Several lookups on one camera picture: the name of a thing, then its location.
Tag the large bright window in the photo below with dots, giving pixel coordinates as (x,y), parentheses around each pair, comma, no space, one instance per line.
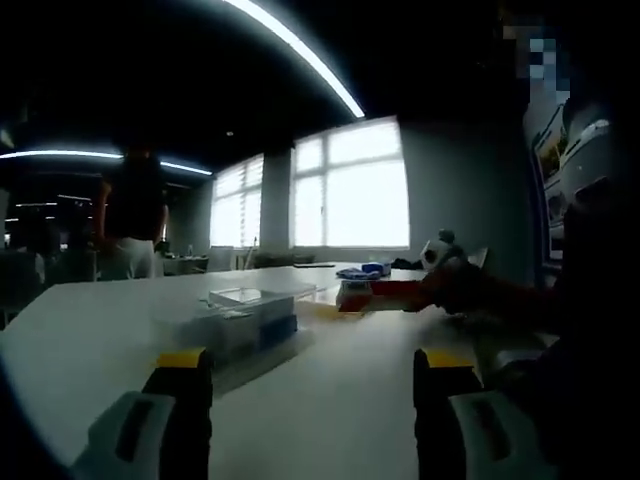
(360,190)

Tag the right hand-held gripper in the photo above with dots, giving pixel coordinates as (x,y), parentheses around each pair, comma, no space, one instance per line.
(431,255)

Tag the black crumpled object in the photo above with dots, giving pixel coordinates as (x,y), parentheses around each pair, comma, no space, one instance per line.
(407,262)

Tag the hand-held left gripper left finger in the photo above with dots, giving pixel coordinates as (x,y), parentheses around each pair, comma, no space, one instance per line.
(185,410)

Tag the window with blinds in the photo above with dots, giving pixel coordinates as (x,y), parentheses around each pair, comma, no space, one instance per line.
(235,205)

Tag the grey office chair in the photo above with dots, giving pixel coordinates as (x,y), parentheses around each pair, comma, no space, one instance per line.
(220,260)

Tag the thin black bar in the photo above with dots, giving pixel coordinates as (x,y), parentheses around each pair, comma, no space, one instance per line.
(315,265)

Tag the person's right hand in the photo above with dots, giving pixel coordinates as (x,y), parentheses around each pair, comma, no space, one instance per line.
(455,290)

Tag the dark low sofa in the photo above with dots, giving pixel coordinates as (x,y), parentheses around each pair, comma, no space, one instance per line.
(285,259)

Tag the blue cloth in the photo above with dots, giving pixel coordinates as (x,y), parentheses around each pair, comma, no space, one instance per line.
(350,273)

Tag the wall poster board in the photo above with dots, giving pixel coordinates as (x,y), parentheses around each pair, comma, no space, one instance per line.
(550,150)

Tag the green potted plant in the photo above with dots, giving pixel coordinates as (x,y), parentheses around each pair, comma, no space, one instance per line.
(161,247)

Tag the long curved ceiling light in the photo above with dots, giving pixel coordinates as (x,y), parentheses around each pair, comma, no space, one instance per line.
(300,47)

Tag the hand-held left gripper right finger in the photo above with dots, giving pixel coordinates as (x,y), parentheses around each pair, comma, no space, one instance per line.
(435,410)

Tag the clear plastic storage container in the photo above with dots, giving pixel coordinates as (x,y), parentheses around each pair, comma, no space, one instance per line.
(200,330)

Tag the thin ceiling light strip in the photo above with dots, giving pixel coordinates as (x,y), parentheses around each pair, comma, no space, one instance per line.
(60,153)

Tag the red medicine box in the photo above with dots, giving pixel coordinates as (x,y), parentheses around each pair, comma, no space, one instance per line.
(380,295)

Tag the small blue box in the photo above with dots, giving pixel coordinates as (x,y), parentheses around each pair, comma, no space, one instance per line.
(377,268)

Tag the white and blue medicine box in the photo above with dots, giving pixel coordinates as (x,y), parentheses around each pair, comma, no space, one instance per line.
(275,332)

